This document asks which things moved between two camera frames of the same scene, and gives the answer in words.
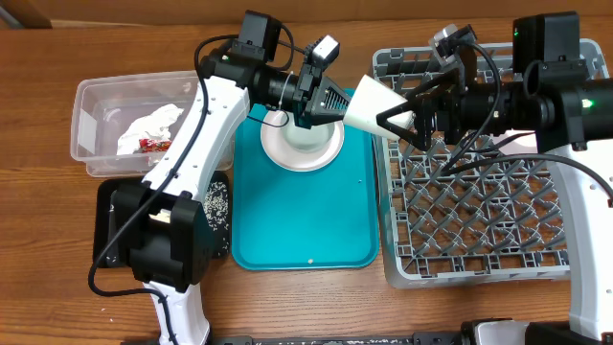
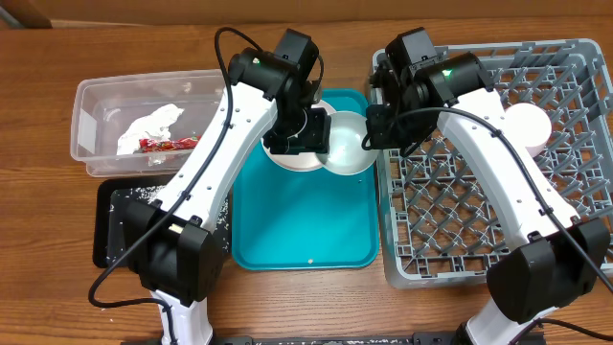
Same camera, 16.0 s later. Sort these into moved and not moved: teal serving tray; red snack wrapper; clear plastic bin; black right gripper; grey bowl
Moved: black right gripper; grey bowl
Not moved: clear plastic bin; teal serving tray; red snack wrapper
